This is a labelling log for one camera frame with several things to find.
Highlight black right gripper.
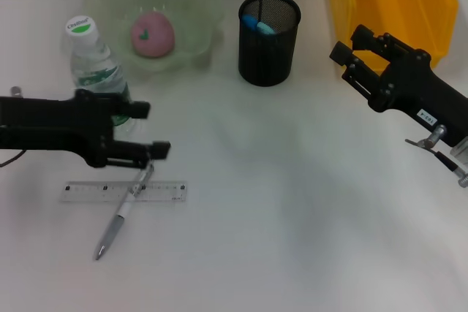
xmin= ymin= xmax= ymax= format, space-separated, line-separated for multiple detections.
xmin=328 ymin=24 xmax=468 ymax=148

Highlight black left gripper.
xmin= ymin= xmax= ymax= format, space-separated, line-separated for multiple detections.
xmin=0 ymin=88 xmax=172 ymax=169

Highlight clear green-label water bottle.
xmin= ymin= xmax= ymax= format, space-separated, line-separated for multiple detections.
xmin=64 ymin=15 xmax=143 ymax=134

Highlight transparent plastic ruler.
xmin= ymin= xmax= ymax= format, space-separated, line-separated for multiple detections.
xmin=59 ymin=179 xmax=189 ymax=203

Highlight blue scissors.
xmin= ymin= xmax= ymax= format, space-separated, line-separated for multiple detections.
xmin=241 ymin=14 xmax=276 ymax=35

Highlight pink toy peach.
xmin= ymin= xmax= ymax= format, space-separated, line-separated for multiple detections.
xmin=130 ymin=11 xmax=176 ymax=58

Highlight grey white ballpoint pen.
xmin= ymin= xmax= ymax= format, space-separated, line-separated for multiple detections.
xmin=94 ymin=161 xmax=155 ymax=261

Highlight black mesh pen holder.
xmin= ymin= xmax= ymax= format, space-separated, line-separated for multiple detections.
xmin=238 ymin=0 xmax=303 ymax=88

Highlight translucent green fruit bowl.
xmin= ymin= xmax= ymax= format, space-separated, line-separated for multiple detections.
xmin=83 ymin=0 xmax=226 ymax=81

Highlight yellow plastic bin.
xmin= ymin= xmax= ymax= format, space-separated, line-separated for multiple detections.
xmin=328 ymin=0 xmax=460 ymax=69

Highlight right wrist cable with plug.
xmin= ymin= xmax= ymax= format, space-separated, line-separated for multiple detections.
xmin=404 ymin=124 xmax=468 ymax=188

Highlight wrist cable with plug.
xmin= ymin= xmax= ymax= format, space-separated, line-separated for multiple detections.
xmin=404 ymin=124 xmax=468 ymax=188
xmin=0 ymin=149 xmax=27 ymax=168

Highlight left wrist cable with plug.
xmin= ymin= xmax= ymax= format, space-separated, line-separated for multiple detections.
xmin=0 ymin=149 xmax=27 ymax=168

